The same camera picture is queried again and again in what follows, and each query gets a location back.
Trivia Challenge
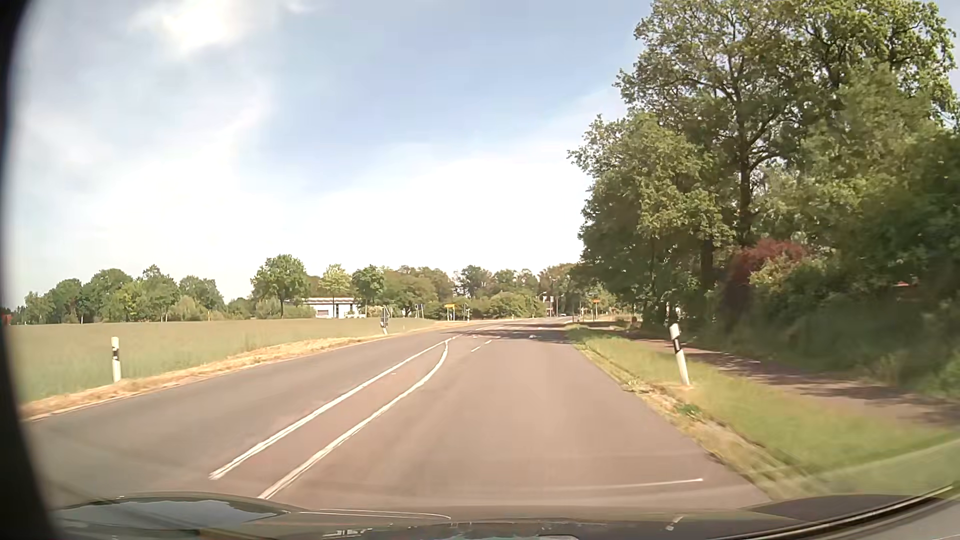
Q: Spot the white low building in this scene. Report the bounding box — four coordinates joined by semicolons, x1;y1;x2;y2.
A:
303;297;363;320

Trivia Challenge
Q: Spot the grass bank with bushes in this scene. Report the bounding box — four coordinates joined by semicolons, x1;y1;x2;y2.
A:
690;285;960;399

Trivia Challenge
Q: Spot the green crop field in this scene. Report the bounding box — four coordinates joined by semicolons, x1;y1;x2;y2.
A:
6;316;444;405

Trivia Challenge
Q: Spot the distant tree line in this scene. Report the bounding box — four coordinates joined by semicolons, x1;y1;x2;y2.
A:
10;253;586;325

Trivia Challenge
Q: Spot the row of trees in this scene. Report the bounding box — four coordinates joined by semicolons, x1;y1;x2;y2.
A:
567;0;960;331

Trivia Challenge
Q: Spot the red-leaved bush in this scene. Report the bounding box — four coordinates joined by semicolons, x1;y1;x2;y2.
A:
721;237;815;320

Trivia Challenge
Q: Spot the cycle path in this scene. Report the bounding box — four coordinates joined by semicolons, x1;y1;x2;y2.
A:
600;324;960;429

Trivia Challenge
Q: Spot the grey asphalt road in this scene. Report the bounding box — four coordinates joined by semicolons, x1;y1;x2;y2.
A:
22;317;774;513

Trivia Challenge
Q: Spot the dry grass verge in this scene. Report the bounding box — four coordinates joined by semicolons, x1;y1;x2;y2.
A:
21;321;481;421

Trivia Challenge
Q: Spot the car's own bonnet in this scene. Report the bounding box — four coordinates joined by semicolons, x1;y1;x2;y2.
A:
46;483;960;540

